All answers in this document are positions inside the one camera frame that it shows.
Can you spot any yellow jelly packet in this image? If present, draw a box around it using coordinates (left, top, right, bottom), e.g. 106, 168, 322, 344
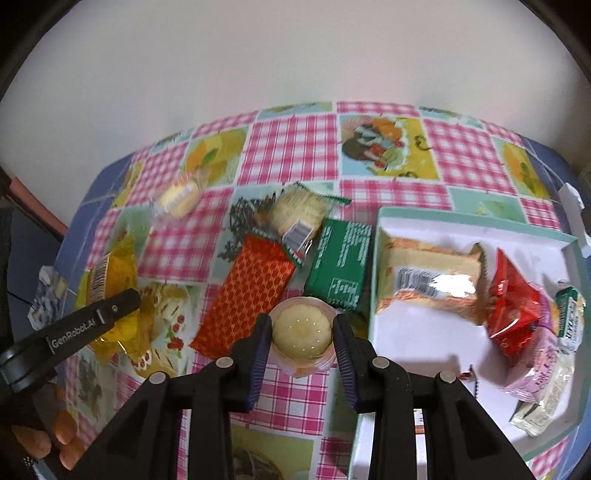
76, 233, 155, 365

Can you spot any pudding cup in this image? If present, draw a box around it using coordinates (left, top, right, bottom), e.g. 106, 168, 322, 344
268, 296, 338, 378

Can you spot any biscuit packet with green edge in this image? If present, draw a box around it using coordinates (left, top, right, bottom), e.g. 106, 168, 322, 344
256, 182, 354, 245

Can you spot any person's left hand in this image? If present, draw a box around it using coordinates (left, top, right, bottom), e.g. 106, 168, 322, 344
11, 385, 88, 469

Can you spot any crumpled blue and white wrapper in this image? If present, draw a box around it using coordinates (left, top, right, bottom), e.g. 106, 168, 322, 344
28, 265, 70, 326

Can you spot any small white and green packet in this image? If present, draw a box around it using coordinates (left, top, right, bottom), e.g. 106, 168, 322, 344
554, 285, 587, 354

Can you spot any white snack packet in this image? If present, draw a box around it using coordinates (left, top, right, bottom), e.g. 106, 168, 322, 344
509, 351, 578, 438

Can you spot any pink snack packet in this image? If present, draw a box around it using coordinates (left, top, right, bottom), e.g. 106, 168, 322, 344
499, 295, 561, 398

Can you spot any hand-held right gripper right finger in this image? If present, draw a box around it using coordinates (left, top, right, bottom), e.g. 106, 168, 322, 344
332, 314, 532, 480

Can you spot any dark cabinet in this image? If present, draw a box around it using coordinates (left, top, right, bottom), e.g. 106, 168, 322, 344
0, 166, 70, 301

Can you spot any plain red snack packet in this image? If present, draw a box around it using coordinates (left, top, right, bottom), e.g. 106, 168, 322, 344
485, 248, 548, 356

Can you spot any golden orange snack packet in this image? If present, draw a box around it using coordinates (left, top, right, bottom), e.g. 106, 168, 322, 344
375, 235, 490, 324

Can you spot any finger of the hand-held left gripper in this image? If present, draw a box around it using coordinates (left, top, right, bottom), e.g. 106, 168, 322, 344
0, 289, 141, 393

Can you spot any round cake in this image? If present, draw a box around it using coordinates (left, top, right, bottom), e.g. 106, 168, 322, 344
152, 172, 204, 220

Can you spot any red patterned snack packet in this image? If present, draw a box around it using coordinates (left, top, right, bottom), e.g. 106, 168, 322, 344
189, 234, 298, 358

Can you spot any white tray with teal rim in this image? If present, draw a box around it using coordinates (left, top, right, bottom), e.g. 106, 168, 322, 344
351, 207, 591, 480

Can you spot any green snack packet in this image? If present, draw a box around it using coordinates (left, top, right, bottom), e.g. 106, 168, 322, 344
304, 218, 376, 315

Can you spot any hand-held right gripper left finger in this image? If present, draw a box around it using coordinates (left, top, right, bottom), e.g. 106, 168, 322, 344
85, 314, 274, 480

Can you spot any white power strip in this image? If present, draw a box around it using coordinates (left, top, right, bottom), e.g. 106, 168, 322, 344
558, 182, 591, 259

